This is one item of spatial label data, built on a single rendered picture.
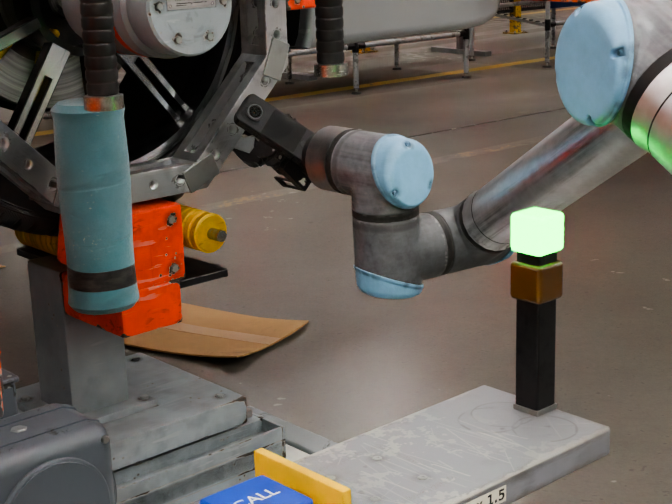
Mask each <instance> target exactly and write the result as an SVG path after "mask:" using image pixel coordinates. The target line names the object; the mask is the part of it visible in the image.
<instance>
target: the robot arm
mask: <svg viewBox="0 0 672 504"><path fill-rule="evenodd" d="M555 71H556V83H557V88H558V92H559V95H560V98H561V100H562V102H563V104H564V106H565V108H566V110H567V111H568V113H569V114H570V115H571V116H572V117H571V118H570V119H569V120H567V121H566V122H565V123H563V124H562V125H561V126H560V127H558V128H557V129H556V130H555V131H553V132H552V133H551V134H549V135H548V136H547V137H546V138H544V139H543V140H542V141H541V142H539V143H538V144H537V145H535V146H534V147H533V148H532V149H530V150H529V151H528V152H526V153H525V154H524V155H523V156H521V157H520V158H519V159H518V160H516V161H515V162H514V163H512V164H511V165H510V166H509V167H507V168H506V169H505V170H504V171H502V172H501V173H500V174H498V175H497V176H496V177H495V178H493V179H492V180H491V181H490V182H488V183H487V184H486V185H484V186H483V187H482V188H481V189H479V190H477V191H475V192H473V193H472V194H470V195H469V196H468V197H466V198H465V199H464V200H463V201H461V202H460V203H459V204H457V205H455V206H452V207H448V208H443V209H439V210H434V211H428V212H424V213H421V214H419V205H420V204H421V203H422V202H423V201H424V200H425V199H426V198H427V196H428V194H429V192H430V190H431V186H432V182H433V177H434V171H433V164H432V160H431V157H430V155H429V153H428V152H427V150H426V149H425V147H424V146H423V145H422V144H420V143H419V142H417V141H415V140H413V139H409V138H406V137H404V136H401V135H398V134H383V133H376V132H370V131H364V130H361V129H352V128H346V127H339V126H327V127H324V128H322V129H320V130H319V131H317V132H315V133H314V132H312V131H311V130H309V129H308V128H306V127H304V126H303V125H301V124H300V122H299V121H298V120H297V119H296V118H294V119H293V117H292V116H291V115H290V114H289V113H288V114H285V113H283V112H281V111H280V110H278V109H277V108H275V107H274V106H272V105H271V104H269V103H268V102H266V101H265V100H263V99H261V98H260V97H258V96H257V95H255V94H250V95H248V96H247V97H246V98H245V99H244V101H243V102H242V104H241V105H240V107H239V109H238V110H237V112H236V113H235V115H234V123H235V124H236V125H238V126H239V127H241V128H242V129H244V130H245V131H244V133H243V134H242V135H244V134H245V135H247V136H249V137H246V138H243V137H242V136H241V137H240V139H239V140H238V142H237V143H236V145H235V146H234V148H233V149H232V150H233V151H234V152H235V154H236V155H237V156H238V157H239V158H240V159H241V160H242V161H243V162H244V163H245V164H246V165H248V166H250V167H253V168H256V167H262V166H263V164H264V163H265V164H266V165H267V166H271V167H272V168H273V169H274V170H275V171H276V172H277V173H278V174H279V175H283V176H284V177H285V178H282V177H277V176H274V178H275V179H276V180H277V181H278V182H279V183H280V184H281V185H282V186H283V187H287V188H292V189H296V190H300V191H306V190H307V188H308V186H309V185H310V183H313V184H314V185H315V186H316V187H318V188H320V189H322V190H327V191H331V192H336V193H342V194H345V195H350V196H351V197H352V218H353V237H354V256H355V265H354V269H355V272H356V282H357V286H358V288H359V289H360V290H361V291H362V292H363V293H365V294H367V295H369V296H373V297H377V298H383V299H405V298H411V297H414V296H415V295H419V294H420V293H421V291H422V289H423V287H424V285H423V283H422V280H426V279H431V278H435V277H439V276H440V275H445V274H449V273H453V272H458V271H462V270H466V269H470V268H474V267H479V266H483V265H493V264H497V263H499V262H501V261H503V260H505V259H507V258H509V257H510V256H511V255H512V254H513V253H514V252H515V251H513V250H512V249H511V215H512V214H513V213H514V212H518V211H522V210H525V209H529V208H532V207H538V208H544V209H549V210H554V211H559V212H560V211H562V210H563V209H565V208H566V207H567V206H569V205H570V204H572V203H573V202H575V201H576V200H578V199H579V198H581V197H582V196H584V195H585V194H587V193H588V192H590V191H591V190H593V189H594V188H596V187H597V186H599V185H600V184H602V183H603V182H605V181H606V180H607V179H609V178H610V177H612V176H613V175H615V174H616V173H618V172H619V171H621V170H622V169H624V168H625V167H627V166H628V165H630V164H631V163H633V162H634V161H636V160H637V159H639V158H640V157H642V156H643V155H645V154H646V153H647V152H649V153H650V154H651V155H652V156H653V157H654V158H655V159H656V160H657V161H658V162H659V163H660V164H661V165H662V166H663V167H664V168H665V169H666V170H667V171H668V172H669V173H670V174H671V175H672V0H599V1H593V2H588V3H585V4H583V5H581V6H580V7H578V8H577V9H576V10H575V11H574V12H573V13H572V14H571V15H570V16H569V18H568V19H567V20H566V22H565V24H564V26H563V28H562V30H561V32H560V35H559V39H558V42H557V47H556V54H555ZM251 135H253V136H255V137H256V138H257V139H259V142H258V140H257V139H256V138H255V137H251ZM302 178H305V180H306V181H305V180H304V182H305V185H302V184H301V183H300V182H299V181H300V180H302ZM284 181H287V182H291V183H292V184H293V185H294V186H291V185H287V184H286V183H285V182H284Z"/></svg>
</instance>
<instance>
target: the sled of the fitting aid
mask: <svg viewBox="0 0 672 504"><path fill-rule="evenodd" d="M259 448H264V449H266V450H268V451H270V452H272V453H274V454H277V455H279V456H281V457H283V458H285V459H286V442H285V426H283V425H280V424H278V423H276V422H273V421H271V420H269V419H266V418H264V417H262V416H260V415H257V414H255V413H253V412H252V409H250V408H247V422H246V423H244V424H241V425H239V426H236V427H233V428H230V429H228V430H225V431H222V432H219V433H217V434H214V435H211V436H208V437H206V438H203V439H200V440H197V441H195V442H192V443H189V444H186V445H184V446H181V447H178V448H175V449H173V450H170V451H167V452H164V453H162V454H159V455H156V456H153V457H151V458H148V459H145V460H142V461H140V462H137V463H134V464H131V465H129V466H126V467H123V468H120V469H118V470H115V471H113V474H114V477H115V481H116V488H117V502H116V504H189V503H191V502H194V501H196V500H199V499H201V498H204V497H206V496H209V495H211V494H214V493H216V492H219V491H221V490H224V489H226V488H229V487H231V486H234V485H236V484H239V483H241V482H244V481H246V480H249V479H251V478H254V477H255V461H254V451H255V450H257V449H259Z"/></svg>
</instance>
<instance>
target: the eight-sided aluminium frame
mask: <svg viewBox="0 0 672 504"><path fill-rule="evenodd" d="M239 8H240V28H241V48H242V51H241V55H240V57H239V58H238V60H237V61H236V63H235V64H234V65H233V67H232V68H231V70H230V71H229V73H228V74H227V76H226V77H225V79H224V80H223V82H222V83H221V85H220V86H219V88H218V89H217V91H216V92H215V94H214V95H213V97H212V98H211V100H210V101H209V103H208V104H207V106H206V107H205V109H204V110H203V112H202V113H201V115H200V116H199V118H198V119H197V121H196V122H195V124H194V125H193V127H192V128H191V130H190V131H189V133H188V134H187V136H186V137H185V139H184V140H183V142H182V143H181V145H180V146H179V148H178V149H177V151H176V152H175V154H174V155H173V156H172V157H170V158H165V159H159V160H154V161H148V162H143V163H137V164H132V165H130V177H131V197H132V204H133V203H137V202H142V201H147V200H152V199H157V198H162V197H166V196H171V195H176V194H181V193H186V192H189V193H193V192H194V191H196V190H200V189H205V188H207V187H208V186H209V185H210V183H211V182H212V180H213V178H214V177H215V176H217V175H218V174H219V173H220V171H219V169H220V168H221V166H222V165H223V163H224V162H225V160H226V159H227V157H228V156H229V154H230V153H231V151H232V149H233V148H234V146H235V145H236V143H237V142H238V140H239V139H240V137H241V136H242V134H243V133H244V131H245V130H244V129H242V128H241V127H239V126H238V125H236V124H235V123H234V115H235V113H236V112H237V110H238V109H239V107H240V105H241V104H242V102H243V101H244V99H245V98H246V97H247V96H248V95H250V94H255V95H257V96H258V97H260V98H261V99H263V100H265V99H266V98H267V96H268V95H269V93H270V92H271V90H272V88H273V87H274V85H275V84H276V82H277V81H280V80H281V77H282V73H283V72H284V70H285V69H286V67H287V66H288V50H289V47H290V44H288V43H287V18H286V0H239ZM0 173H1V174H2V175H3V176H4V177H6V178H7V179H8V180H9V181H11V182H12V183H13V184H14V185H16V186H17V187H18V188H19V189H21V190H22V191H23V192H24V193H25V194H27V195H28V196H29V199H30V200H34V201H35V202H37V203H38V204H39V205H40V206H42V207H43V208H44V209H45V210H49V211H52V212H55V213H58V214H61V212H60V205H59V197H58V189H57V178H56V167H55V166H54V165H53V164H52V163H50V162H49V161H48V160H47V159H46V158H44V157H43V156H42V155H41V154H40V153H39V152H37V151H36V150H35V149H34V148H33V147H31V146H30V145H29V144H28V143H27V142H26V141H24V140H23V139H22V138H21V137H20V136H18V135H17V134H16V133H15V132H14V131H13V130H11V129H10V128H9V127H8V126H7V125H5V124H4V123H3V122H2V121H1V120H0Z"/></svg>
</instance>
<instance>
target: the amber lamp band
mask: <svg viewBox="0 0 672 504"><path fill-rule="evenodd" d="M510 294H511V297H512V298H514V299H517V300H521V301H525V302H528V303H532V304H536V305H541V304H544V303H547V302H550V301H552V300H555V299H558V298H560V297H561V296H562V294H563V263H562V261H560V260H556V261H554V262H551V263H548V264H544V265H541V266H536V265H532V264H527V263H523V262H519V261H517V260H515V261H513V262H512V263H511V279H510Z"/></svg>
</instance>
